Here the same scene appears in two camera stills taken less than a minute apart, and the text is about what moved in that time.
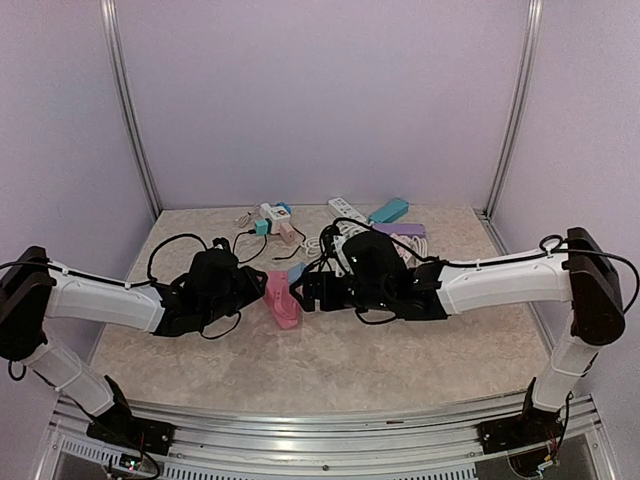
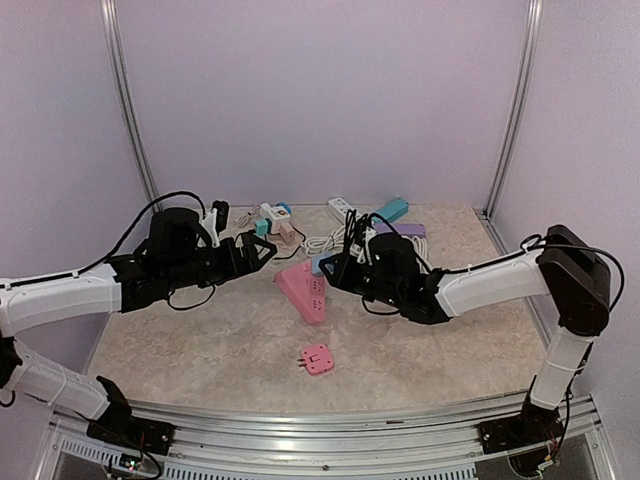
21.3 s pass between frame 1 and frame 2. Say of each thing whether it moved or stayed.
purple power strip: stayed
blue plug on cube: stayed
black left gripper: moved
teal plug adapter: stayed
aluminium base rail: stayed
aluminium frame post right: stayed
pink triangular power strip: moved
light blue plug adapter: moved
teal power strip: stayed
